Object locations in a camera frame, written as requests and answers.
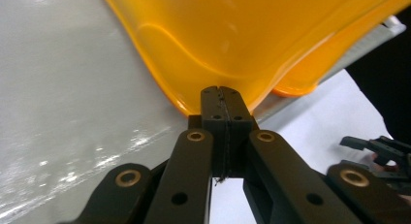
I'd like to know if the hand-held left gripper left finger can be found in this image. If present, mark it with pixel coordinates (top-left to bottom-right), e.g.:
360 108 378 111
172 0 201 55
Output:
188 85 228 180

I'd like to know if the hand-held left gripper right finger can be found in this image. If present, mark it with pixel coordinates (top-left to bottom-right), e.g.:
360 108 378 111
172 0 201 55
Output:
220 85 260 179

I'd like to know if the yellow rain boot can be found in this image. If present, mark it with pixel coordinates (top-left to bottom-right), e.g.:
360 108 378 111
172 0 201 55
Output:
99 0 411 117

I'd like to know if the two-tier metal and glass rack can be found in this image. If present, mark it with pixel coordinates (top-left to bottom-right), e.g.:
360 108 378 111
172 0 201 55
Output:
0 0 407 224

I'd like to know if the white table mat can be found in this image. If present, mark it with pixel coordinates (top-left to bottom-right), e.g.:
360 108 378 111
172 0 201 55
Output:
208 68 394 224

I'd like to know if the dark curtain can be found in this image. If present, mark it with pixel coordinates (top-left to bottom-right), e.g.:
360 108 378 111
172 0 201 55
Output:
344 5 411 145

